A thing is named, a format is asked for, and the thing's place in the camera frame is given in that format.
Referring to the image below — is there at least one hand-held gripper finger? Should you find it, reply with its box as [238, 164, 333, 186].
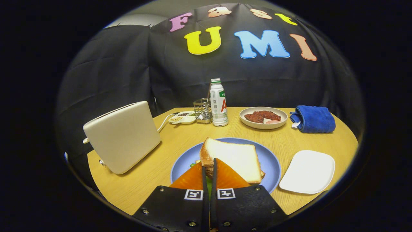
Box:
[210, 158, 288, 232]
[132, 162, 210, 232]

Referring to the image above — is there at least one green lettuce leaf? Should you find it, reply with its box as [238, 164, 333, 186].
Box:
[189, 160, 213, 198]

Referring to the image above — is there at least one toasted bread slice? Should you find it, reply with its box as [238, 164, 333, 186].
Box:
[199, 137, 263, 184]

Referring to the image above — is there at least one blue round plate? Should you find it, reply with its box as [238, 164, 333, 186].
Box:
[170, 138, 282, 194]

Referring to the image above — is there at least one white divided condiment dish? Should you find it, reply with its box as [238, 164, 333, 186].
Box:
[169, 111, 197, 125]

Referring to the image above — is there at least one beige round plate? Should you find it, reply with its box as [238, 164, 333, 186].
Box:
[239, 107, 288, 130]

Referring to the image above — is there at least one white square plate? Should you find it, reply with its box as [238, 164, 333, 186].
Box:
[279, 150, 336, 195]

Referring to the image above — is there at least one small brown meat piece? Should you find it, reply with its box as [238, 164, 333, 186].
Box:
[244, 113, 264, 124]

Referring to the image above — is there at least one white bottle green cap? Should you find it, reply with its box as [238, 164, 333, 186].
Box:
[210, 78, 229, 127]

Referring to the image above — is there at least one white toaster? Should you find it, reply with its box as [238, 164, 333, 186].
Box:
[83, 101, 161, 175]

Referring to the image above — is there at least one long brown meat piece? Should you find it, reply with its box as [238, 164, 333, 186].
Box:
[253, 111, 282, 121]

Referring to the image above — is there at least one blue folded towel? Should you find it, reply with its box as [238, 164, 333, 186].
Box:
[289, 105, 336, 134]

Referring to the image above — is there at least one black backdrop cloth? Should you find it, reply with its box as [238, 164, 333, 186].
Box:
[55, 3, 366, 194]

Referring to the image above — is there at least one white toaster cable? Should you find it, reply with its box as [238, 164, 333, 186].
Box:
[157, 112, 179, 133]

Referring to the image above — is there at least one wire utensil holder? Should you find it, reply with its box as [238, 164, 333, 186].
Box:
[192, 98, 213, 124]

